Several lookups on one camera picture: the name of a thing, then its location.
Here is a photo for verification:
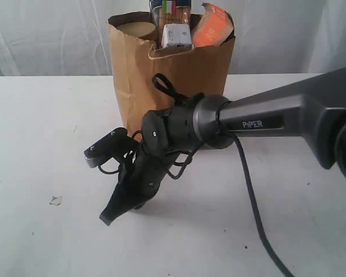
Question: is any white and blue carton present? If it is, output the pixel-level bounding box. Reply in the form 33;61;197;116
161;23;192;48

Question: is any brown pouch with orange label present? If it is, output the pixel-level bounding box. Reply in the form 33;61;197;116
192;2;234;48

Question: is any white fabric backdrop curtain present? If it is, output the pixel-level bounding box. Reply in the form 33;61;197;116
0;0;346;76

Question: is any nut jar with gold lid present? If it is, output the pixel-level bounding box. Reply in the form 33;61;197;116
117;21;157;40

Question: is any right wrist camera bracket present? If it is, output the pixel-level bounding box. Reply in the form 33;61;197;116
84;128;138;169

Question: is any clear plastic scrap on table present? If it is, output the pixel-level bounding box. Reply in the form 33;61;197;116
49;196;62;206

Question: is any brown paper shopping bag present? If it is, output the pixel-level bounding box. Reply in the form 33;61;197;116
107;13;236;142

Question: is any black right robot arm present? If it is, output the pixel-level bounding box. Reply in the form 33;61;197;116
100;67;346;224

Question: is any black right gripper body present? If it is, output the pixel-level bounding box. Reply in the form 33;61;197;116
119;152;166;202

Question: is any spaghetti packet dark blue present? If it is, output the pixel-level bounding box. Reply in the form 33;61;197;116
149;0;191;48

